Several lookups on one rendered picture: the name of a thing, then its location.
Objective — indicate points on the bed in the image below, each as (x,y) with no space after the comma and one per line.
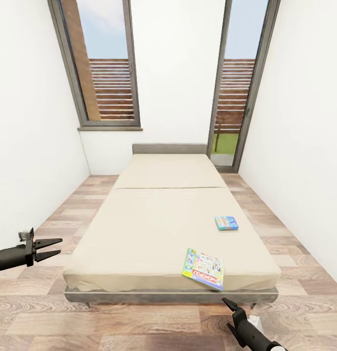
(164,203)

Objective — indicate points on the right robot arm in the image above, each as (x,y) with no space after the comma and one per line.
(249,332)

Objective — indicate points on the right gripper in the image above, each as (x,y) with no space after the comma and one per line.
(243,330)

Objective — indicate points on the board game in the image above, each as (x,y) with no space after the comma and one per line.
(226,223)
(204,268)

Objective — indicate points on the door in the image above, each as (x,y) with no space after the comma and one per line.
(247,32)

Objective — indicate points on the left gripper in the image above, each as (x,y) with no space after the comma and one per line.
(27,254)

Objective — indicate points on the fixed window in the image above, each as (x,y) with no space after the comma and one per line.
(97,45)

